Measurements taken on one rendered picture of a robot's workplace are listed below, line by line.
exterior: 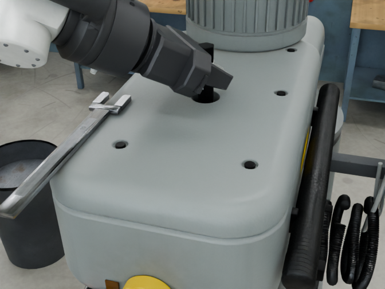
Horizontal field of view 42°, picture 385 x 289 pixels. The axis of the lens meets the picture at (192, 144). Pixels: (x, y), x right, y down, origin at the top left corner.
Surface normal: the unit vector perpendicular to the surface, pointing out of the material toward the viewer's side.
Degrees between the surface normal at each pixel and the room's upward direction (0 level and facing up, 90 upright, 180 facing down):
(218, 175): 0
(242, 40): 90
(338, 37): 90
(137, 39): 75
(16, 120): 0
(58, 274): 0
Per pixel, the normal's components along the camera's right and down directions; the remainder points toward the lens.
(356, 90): -0.02, -0.84
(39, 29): 0.84, -0.04
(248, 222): 0.17, 0.08
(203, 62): 0.60, -0.25
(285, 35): 0.52, 0.45
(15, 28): 0.32, -0.20
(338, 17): -0.29, 0.52
